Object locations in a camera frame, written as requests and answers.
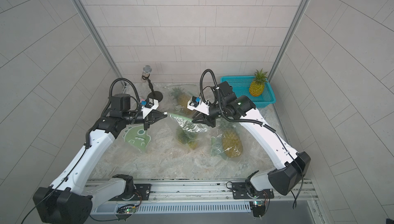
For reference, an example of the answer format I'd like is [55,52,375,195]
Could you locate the yellow pineapple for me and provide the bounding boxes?
[175,128,198,150]

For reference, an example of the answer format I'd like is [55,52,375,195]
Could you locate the orange pineapple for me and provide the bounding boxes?
[249,69,267,97]

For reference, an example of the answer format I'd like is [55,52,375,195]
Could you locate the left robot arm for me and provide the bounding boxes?
[33,94,167,224]

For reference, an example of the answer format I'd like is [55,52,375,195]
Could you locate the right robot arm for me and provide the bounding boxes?
[187,82,311,196]

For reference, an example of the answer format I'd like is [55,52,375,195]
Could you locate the back green pineapple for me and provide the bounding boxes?
[169,87,191,113]

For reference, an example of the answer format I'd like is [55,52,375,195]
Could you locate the green pineapple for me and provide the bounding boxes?
[169,87,191,113]
[220,122,243,158]

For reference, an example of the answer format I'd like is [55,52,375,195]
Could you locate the right green pineapple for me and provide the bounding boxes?
[220,122,243,158]

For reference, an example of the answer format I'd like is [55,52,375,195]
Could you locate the black microphone stand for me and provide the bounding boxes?
[147,77,163,102]

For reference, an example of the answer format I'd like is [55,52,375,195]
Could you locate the teal plastic basket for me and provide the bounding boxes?
[220,75,277,109]

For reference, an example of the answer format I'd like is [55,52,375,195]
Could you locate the left circuit board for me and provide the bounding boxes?
[116,204,139,216]

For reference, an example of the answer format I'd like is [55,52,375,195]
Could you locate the circuit board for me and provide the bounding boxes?
[116,204,139,216]
[249,201,267,219]

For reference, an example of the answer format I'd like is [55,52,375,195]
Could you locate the right circuit board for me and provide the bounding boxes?
[249,201,267,219]

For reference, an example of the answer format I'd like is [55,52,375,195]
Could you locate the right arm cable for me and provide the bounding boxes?
[199,68,305,209]

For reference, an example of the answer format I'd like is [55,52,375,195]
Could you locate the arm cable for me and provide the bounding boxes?
[199,68,305,209]
[101,78,142,117]

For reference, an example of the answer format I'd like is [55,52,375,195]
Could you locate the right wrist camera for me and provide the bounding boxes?
[187,96,209,115]

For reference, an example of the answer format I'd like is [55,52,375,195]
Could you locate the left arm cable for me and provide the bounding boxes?
[101,78,142,117]

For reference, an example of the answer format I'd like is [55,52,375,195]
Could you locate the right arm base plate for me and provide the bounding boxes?
[226,181,275,200]

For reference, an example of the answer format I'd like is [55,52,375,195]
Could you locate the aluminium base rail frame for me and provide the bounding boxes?
[50,178,331,224]

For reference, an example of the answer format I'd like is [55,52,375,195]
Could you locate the left aluminium corner post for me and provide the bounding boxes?
[71,0,122,78]

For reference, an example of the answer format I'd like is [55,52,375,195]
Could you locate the aluminium corner post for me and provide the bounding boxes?
[268,0,310,82]
[71,0,122,78]

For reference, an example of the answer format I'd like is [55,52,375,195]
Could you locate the right aluminium corner post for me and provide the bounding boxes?
[268,0,310,82]

